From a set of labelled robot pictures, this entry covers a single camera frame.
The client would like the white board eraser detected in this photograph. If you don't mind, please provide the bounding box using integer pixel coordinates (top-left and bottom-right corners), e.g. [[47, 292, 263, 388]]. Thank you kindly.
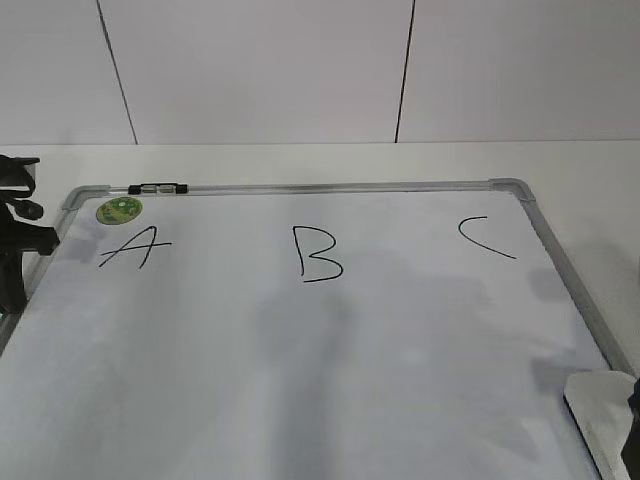
[[564, 371, 639, 479]]

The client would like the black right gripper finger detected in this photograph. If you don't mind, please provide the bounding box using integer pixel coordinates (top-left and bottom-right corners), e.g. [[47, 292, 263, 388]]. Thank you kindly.
[[621, 380, 640, 465]]

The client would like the round green magnet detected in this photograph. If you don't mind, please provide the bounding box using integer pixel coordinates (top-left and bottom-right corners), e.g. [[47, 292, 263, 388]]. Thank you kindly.
[[96, 197, 143, 225]]

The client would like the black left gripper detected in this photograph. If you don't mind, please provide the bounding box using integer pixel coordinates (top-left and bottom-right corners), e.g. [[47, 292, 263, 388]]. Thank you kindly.
[[1, 154, 60, 314]]

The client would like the white board with metal frame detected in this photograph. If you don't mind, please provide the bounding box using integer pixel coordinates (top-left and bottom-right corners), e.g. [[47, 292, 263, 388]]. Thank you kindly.
[[1, 179, 634, 479]]

